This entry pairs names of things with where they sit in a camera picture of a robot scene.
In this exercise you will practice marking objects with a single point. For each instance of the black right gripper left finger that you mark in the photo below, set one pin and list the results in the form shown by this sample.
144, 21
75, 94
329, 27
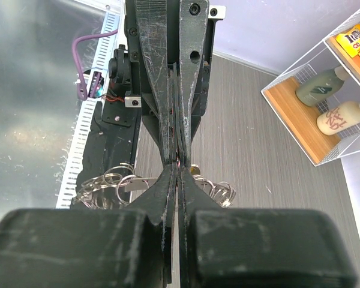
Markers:
127, 247

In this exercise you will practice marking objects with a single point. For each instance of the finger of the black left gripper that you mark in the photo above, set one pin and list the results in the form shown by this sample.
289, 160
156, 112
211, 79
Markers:
151, 19
193, 18

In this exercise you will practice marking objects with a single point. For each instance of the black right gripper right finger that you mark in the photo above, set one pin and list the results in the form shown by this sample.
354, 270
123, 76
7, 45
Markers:
250, 247

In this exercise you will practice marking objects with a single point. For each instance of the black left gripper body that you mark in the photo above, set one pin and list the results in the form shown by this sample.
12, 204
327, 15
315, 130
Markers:
140, 82

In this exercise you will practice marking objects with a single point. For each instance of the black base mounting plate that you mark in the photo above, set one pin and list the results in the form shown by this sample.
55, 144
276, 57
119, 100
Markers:
113, 140

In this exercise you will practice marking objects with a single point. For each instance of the grey green cup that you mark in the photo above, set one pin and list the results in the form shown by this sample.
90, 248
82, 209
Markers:
322, 86

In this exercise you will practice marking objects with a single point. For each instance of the yellow candy bag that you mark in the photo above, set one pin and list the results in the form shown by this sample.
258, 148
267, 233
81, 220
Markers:
350, 41

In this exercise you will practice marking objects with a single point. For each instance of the white patterned cup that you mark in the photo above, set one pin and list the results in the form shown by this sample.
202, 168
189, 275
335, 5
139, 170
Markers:
340, 118

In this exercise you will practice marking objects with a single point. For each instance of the white slotted cable duct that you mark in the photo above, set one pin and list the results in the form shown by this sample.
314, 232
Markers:
82, 129

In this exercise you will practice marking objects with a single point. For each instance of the white wire wooden shelf rack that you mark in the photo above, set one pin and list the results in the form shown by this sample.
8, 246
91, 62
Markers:
299, 119

